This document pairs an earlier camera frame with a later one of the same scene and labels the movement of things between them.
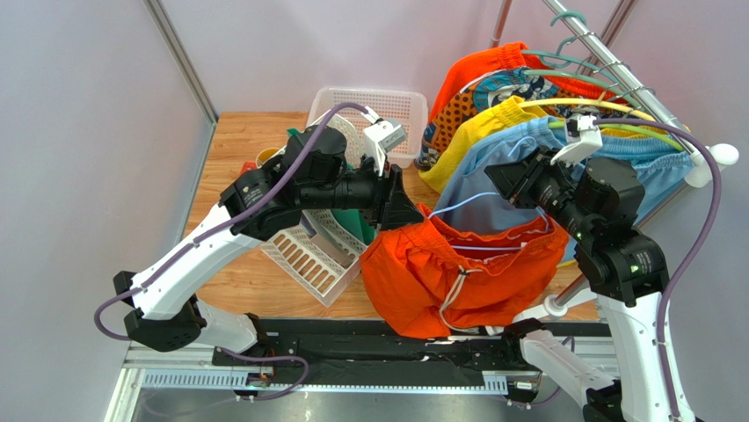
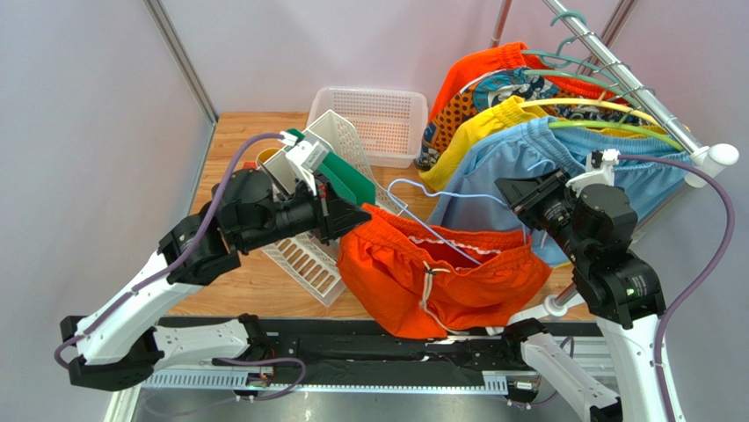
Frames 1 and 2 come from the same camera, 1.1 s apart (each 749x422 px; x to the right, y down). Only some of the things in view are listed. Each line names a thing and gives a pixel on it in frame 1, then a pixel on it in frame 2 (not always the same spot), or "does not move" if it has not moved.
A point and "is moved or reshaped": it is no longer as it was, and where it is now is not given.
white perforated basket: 408,105 does not move
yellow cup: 265,154 does not move
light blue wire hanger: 547,226 to 454,196
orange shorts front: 430,277 is moved or reshaped
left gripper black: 392,207 to 335,216
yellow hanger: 524,105 does not move
